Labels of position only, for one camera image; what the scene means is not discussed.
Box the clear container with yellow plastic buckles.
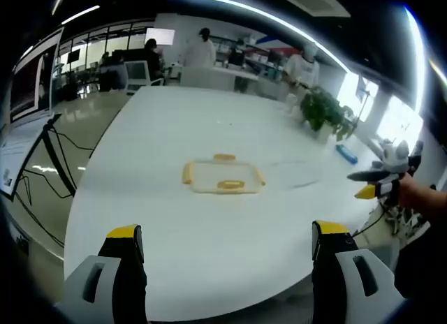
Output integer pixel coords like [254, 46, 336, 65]
[181, 153, 267, 196]

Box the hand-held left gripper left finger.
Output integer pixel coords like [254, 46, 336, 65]
[57, 224, 149, 324]

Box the white office chair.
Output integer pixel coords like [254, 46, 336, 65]
[124, 59, 165, 95]

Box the black stand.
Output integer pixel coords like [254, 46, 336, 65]
[20, 113, 78, 199]

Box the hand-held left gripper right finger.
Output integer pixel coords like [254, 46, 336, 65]
[310, 219, 408, 324]

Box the blue flat object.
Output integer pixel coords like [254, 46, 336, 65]
[335, 144, 359, 164]

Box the white printed board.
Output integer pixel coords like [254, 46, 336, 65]
[0, 117, 54, 201]

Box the ceiling air vent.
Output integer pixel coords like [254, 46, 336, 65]
[273, 0, 352, 18]

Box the black floor cable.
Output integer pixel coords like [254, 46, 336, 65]
[13, 128, 96, 250]

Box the long ceiling light strip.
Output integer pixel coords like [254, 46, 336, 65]
[156, 0, 350, 73]

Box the large dark display panel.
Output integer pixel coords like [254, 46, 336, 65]
[8, 26, 66, 124]

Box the green potted plant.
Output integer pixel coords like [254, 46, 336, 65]
[299, 85, 358, 142]

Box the person's dark clothing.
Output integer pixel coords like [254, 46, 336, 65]
[393, 221, 447, 302]

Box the white wall screen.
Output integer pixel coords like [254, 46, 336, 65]
[145, 28, 176, 47]

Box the person's right hand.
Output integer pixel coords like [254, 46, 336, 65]
[397, 172, 447, 222]

